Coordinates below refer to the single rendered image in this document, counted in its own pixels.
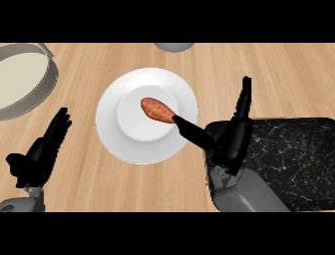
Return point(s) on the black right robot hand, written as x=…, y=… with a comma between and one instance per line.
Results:
x=236, y=139

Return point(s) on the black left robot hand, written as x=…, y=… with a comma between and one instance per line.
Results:
x=38, y=156

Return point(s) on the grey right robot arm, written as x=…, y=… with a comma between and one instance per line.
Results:
x=246, y=192

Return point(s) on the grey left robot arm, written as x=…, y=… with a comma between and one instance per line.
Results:
x=25, y=201

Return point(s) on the black marble tray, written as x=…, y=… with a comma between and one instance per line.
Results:
x=297, y=159

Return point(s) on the orange sweet potato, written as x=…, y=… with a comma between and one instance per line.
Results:
x=156, y=110

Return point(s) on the white round plate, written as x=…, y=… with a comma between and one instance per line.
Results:
x=146, y=115

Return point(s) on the grey round pot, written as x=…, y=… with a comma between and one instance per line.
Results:
x=10, y=83

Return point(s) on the grey rounded object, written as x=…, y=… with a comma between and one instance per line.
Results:
x=173, y=46

